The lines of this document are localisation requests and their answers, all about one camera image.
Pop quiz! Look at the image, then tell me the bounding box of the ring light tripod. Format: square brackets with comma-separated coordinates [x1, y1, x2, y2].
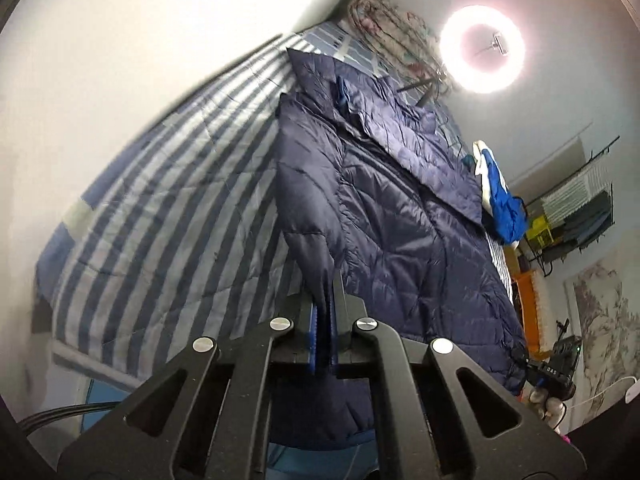
[399, 66, 452, 108]

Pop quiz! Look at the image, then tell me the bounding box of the blue and white garment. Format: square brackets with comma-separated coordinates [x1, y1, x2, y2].
[471, 139, 529, 247]

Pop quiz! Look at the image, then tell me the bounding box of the floral patterned pillow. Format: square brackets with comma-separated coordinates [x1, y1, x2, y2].
[346, 0, 443, 71]

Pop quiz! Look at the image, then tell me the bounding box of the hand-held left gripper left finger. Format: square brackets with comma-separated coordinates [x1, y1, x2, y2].
[57, 296, 322, 480]

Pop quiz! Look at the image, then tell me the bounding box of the marble print wall poster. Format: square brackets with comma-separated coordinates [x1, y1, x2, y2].
[564, 259, 637, 413]

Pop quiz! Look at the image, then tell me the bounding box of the teal cloth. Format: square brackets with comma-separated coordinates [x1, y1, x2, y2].
[266, 429, 377, 480]

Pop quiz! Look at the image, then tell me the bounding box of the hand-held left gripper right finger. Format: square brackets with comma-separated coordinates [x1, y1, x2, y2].
[330, 270, 589, 480]

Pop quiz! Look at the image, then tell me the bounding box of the black cable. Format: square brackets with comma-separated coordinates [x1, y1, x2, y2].
[19, 399, 118, 433]

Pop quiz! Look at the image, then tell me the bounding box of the navy puffer jacket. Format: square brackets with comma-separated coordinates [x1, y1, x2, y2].
[267, 47, 532, 453]

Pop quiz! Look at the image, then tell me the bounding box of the clothes rack with hanging clothes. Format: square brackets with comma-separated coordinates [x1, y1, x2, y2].
[520, 135, 622, 277]

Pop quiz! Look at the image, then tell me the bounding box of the yellow box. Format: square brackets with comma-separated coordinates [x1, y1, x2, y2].
[524, 214, 555, 250]

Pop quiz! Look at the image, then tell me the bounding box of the person's right hand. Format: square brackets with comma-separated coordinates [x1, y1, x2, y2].
[520, 384, 568, 428]

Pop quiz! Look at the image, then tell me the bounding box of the orange wooden cabinet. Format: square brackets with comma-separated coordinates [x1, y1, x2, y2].
[504, 247, 547, 357]

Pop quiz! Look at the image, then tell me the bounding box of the blue white striped bed blanket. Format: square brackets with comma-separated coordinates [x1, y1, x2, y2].
[34, 21, 517, 392]

